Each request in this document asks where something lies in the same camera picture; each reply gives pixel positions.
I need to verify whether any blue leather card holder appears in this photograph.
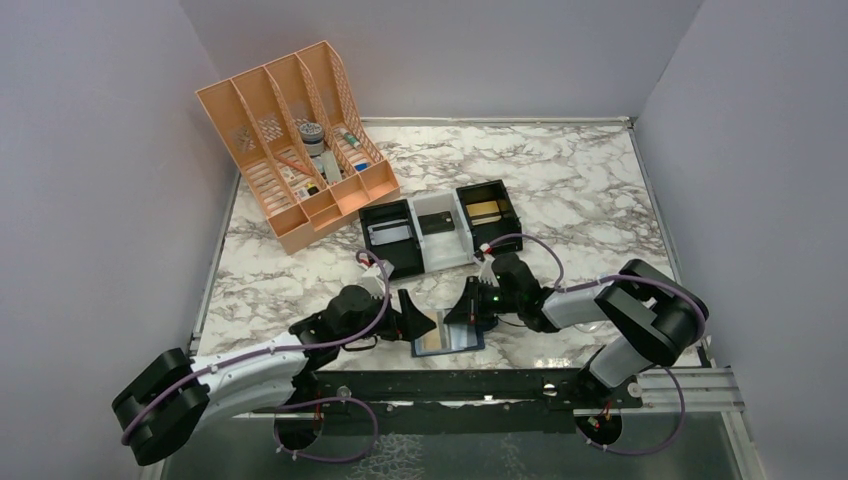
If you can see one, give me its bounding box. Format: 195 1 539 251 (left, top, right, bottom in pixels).
411 310 485 358

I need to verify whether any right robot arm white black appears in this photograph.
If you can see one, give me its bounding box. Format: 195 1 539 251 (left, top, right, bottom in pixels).
444 253 709 398

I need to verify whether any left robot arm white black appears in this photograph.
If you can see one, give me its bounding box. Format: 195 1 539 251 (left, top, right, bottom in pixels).
112 285 436 466

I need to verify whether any gold credit card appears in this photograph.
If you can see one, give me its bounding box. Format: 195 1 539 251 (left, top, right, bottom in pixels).
465 200 502 226

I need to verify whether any silver credit card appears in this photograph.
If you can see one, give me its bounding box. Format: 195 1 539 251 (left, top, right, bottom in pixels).
367 220 412 246

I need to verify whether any black credit card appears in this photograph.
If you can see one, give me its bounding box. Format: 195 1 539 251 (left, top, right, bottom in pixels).
417 211 455 236

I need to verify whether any white plastic bin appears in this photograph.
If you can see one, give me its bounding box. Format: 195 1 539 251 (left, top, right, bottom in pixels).
408 190 473 273

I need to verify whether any left black plastic bin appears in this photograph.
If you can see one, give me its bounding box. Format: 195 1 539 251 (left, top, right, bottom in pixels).
359 200 425 280

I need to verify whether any black plastic bin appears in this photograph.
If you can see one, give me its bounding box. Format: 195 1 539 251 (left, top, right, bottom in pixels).
456 180 523 255
359 200 425 280

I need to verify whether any right black plastic bin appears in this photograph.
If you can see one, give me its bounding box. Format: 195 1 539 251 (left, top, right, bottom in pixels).
456 180 523 255

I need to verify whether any orange pencil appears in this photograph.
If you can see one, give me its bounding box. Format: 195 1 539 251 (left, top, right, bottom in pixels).
275 155 313 176

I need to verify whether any green white marker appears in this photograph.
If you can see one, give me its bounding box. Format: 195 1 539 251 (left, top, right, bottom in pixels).
339 129 361 149

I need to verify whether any grey round tape roll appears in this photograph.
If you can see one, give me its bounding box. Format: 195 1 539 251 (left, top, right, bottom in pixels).
298 122 326 157

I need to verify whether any orange plastic file organizer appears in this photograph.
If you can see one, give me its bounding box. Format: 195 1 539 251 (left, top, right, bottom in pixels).
196 41 400 254

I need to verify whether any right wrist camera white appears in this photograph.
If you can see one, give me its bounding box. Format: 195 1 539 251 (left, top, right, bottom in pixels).
474 243 499 287

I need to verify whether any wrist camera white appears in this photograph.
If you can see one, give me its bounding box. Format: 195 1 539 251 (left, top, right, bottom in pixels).
359 260 394 299
474 243 499 287

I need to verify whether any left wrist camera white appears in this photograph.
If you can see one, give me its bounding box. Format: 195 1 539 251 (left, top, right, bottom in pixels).
359 260 394 299

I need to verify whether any black metal base rail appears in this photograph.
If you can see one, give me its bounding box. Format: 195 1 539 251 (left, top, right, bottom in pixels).
273 368 643 439

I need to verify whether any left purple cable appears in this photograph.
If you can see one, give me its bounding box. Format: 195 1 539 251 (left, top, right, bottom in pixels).
120 248 393 446

